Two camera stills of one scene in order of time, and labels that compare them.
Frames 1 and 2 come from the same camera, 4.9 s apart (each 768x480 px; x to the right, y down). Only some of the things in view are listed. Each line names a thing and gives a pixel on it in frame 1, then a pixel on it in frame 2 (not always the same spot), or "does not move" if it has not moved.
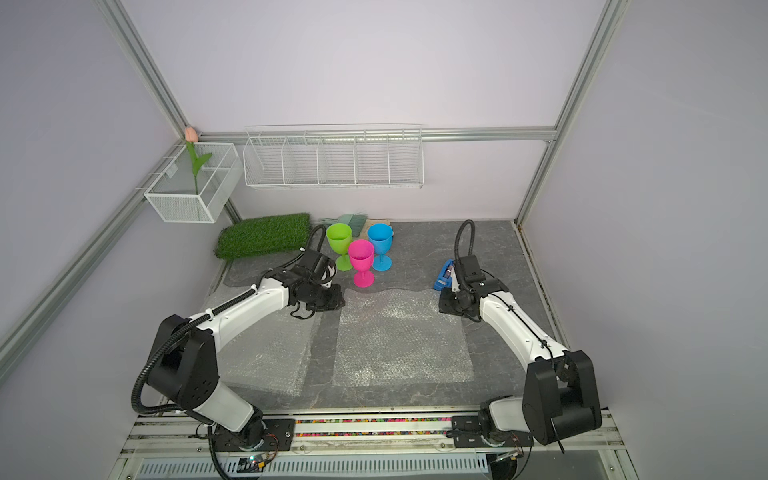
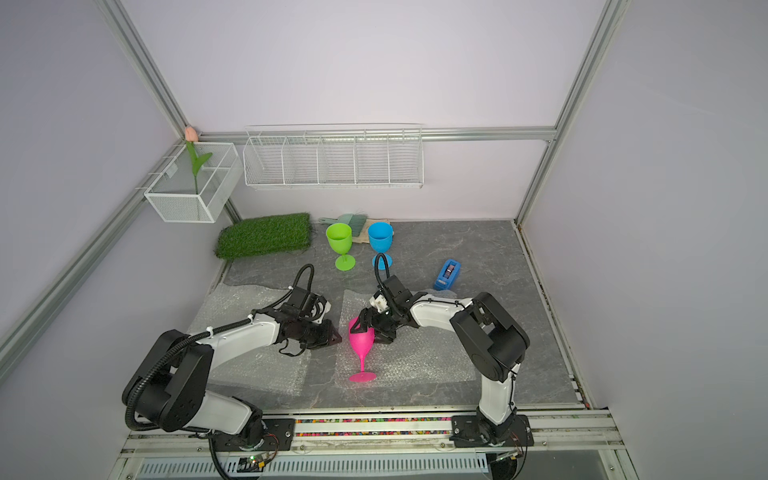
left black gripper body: [324, 298] to [312, 334]
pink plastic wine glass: [361, 255] to [362, 343]
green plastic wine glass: [339, 236] does not move
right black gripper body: [450, 301] to [382, 323]
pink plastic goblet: [399, 337] does not move
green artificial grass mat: [264, 235] does not move
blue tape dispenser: [443, 279] does not move
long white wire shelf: [382, 156] does not move
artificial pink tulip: [192, 137] does not move
